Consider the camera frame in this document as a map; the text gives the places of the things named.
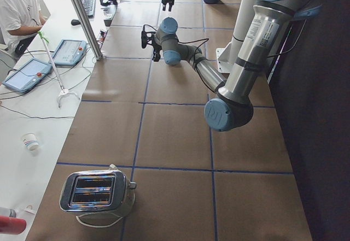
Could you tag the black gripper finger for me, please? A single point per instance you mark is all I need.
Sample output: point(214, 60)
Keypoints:
point(163, 6)

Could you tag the black keyboard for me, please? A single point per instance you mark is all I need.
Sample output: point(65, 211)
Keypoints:
point(89, 7)

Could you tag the black computer mouse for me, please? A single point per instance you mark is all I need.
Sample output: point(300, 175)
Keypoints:
point(75, 22)

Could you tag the teach pendant far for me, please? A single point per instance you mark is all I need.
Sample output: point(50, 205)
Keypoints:
point(69, 53)

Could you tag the teach pendant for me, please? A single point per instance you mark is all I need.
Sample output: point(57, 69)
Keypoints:
point(28, 76)
point(69, 53)

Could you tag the reacher grabber tool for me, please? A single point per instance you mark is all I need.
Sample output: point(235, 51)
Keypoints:
point(64, 91)

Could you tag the teach pendant near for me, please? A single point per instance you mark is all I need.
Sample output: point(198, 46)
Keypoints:
point(28, 76)

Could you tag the person in white shirt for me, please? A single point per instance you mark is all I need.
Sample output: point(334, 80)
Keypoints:
point(20, 22)

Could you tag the paper cup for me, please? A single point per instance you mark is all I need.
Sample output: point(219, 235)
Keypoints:
point(30, 141)

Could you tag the chrome toaster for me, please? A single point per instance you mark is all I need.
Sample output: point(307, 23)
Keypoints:
point(98, 198)

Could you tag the red bottle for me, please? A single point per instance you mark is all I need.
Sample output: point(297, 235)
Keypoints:
point(10, 224)

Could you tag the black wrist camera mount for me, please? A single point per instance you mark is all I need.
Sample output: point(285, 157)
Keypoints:
point(148, 37)

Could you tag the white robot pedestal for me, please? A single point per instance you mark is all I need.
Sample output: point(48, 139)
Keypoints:
point(227, 56)

